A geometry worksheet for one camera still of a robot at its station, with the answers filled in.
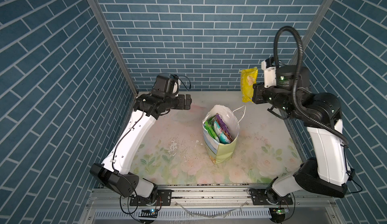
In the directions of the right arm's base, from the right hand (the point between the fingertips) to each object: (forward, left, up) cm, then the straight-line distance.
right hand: (254, 86), depth 57 cm
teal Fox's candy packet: (-9, +9, -27) cm, 30 cm away
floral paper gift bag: (-14, +11, -31) cm, 36 cm away
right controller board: (-34, -19, -51) cm, 64 cm away
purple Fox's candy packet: (-1, +8, -29) cm, 30 cm away
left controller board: (-39, +42, -51) cm, 76 cm away
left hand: (+4, +27, -14) cm, 31 cm away
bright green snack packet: (-2, +17, -27) cm, 32 cm away
